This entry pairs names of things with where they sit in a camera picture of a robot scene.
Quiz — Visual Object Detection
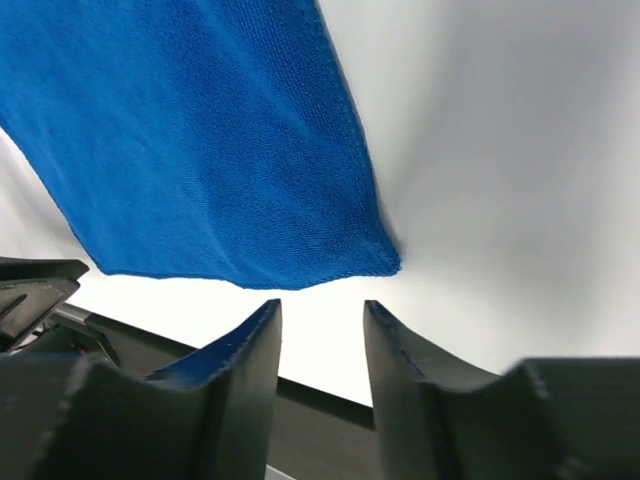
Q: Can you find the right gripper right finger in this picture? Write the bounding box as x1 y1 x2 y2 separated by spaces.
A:
363 301 639 479

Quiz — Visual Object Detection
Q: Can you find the blue towel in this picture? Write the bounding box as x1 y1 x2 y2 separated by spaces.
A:
1 1 401 290

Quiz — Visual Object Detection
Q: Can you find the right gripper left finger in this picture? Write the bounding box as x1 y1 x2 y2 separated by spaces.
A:
1 300 281 479

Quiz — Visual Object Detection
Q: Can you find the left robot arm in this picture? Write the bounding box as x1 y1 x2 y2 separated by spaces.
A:
1 257 89 353

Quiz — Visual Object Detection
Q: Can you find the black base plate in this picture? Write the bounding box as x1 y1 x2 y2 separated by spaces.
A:
49 307 381 480

